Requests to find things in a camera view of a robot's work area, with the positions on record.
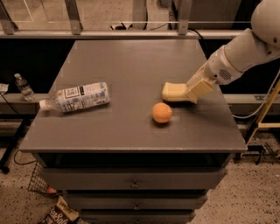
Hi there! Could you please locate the grey drawer cabinet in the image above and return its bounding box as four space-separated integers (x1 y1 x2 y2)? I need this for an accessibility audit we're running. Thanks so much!
21 40 246 224

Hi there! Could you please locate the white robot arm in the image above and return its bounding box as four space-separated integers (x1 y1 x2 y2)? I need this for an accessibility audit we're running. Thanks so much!
183 0 280 103

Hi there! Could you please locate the large clear labelled plastic bottle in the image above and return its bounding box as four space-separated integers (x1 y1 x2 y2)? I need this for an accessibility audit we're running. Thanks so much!
39 82 110 113

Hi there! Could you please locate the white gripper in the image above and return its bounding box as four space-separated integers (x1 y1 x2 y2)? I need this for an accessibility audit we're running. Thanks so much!
183 45 243 103

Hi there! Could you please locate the yellow sponge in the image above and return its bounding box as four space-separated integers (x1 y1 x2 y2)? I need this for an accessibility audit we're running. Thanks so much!
161 82 198 103

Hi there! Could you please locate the orange fruit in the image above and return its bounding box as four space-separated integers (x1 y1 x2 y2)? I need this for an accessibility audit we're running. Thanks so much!
152 102 172 123

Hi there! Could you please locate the black table leg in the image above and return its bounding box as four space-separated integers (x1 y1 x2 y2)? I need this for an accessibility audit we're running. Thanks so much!
0 119 31 174

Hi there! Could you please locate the black floor cable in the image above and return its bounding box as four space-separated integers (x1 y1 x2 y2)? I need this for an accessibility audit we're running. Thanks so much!
13 149 38 166

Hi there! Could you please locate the wire mesh basket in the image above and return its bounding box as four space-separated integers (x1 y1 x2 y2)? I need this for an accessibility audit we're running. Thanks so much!
28 163 58 196

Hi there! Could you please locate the metal railing frame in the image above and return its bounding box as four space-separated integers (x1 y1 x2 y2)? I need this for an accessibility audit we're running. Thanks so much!
0 0 262 39

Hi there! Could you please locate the snack chip bag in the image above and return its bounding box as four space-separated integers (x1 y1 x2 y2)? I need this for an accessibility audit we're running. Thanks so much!
38 196 79 224

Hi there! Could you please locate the small clear water bottle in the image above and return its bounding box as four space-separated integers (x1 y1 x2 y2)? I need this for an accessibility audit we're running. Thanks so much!
14 73 36 102

